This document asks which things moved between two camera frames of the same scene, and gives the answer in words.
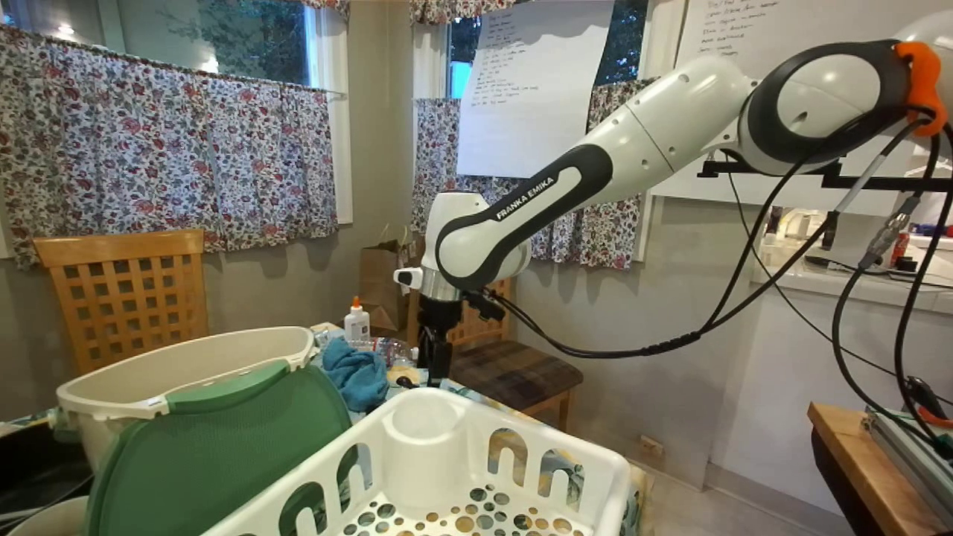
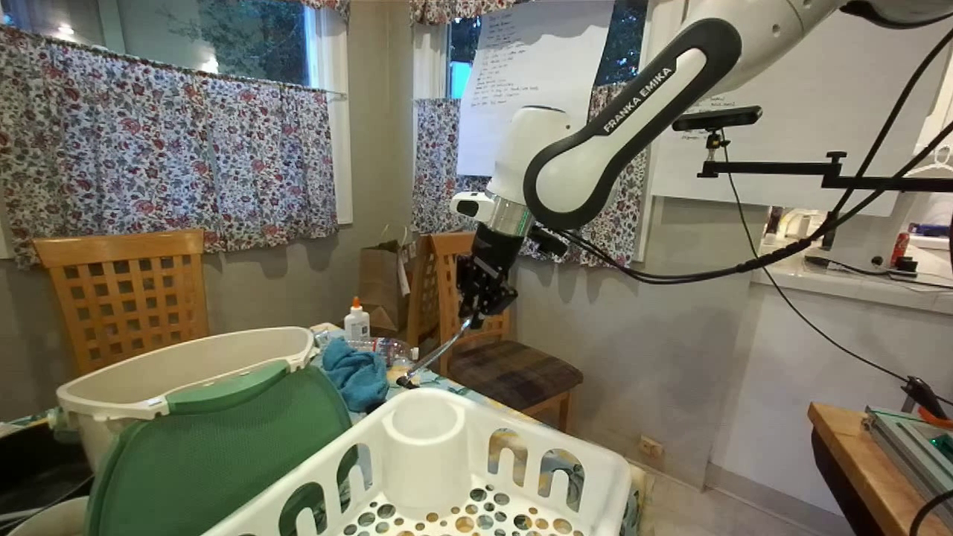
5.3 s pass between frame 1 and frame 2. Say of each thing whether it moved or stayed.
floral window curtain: stayed
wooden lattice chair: stayed
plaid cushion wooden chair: stayed
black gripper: moved
